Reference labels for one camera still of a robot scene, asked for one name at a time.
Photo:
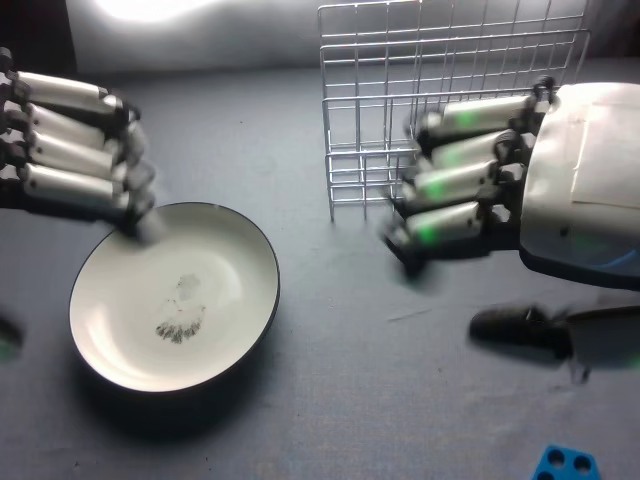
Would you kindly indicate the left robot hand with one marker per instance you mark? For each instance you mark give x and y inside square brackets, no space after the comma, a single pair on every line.
[65,145]

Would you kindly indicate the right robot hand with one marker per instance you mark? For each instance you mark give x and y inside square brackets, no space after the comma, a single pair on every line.
[575,175]

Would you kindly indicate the white plate with dark rim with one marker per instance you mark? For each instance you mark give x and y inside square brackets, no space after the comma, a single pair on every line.
[200,280]

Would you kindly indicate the white backdrop sheet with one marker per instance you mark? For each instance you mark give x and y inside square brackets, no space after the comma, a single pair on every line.
[225,40]

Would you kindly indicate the grey tablecloth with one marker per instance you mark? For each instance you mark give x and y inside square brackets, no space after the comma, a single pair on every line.
[350,325]

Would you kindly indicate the blue pentagon block with holes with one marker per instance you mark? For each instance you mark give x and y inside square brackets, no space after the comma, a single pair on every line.
[560,462]

